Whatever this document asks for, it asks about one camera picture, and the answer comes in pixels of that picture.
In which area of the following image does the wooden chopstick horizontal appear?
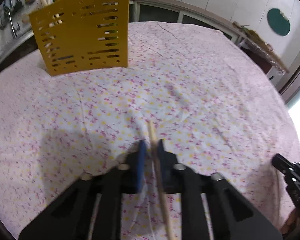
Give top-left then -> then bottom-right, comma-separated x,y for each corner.
148,121 -> 175,240

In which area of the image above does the person right hand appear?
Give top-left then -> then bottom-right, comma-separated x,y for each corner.
280,209 -> 300,235

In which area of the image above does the floral pink tablecloth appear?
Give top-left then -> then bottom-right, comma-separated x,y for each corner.
0,22 -> 300,237

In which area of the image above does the wooden board with vegetables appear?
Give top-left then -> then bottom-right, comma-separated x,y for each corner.
232,21 -> 290,75

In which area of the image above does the green round cutting board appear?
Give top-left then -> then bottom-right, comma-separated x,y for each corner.
267,8 -> 290,36

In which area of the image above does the yellow slotted utensil holder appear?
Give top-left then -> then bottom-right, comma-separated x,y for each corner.
29,0 -> 129,76

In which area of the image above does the chrome faucet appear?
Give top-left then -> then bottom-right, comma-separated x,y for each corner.
0,5 -> 17,39

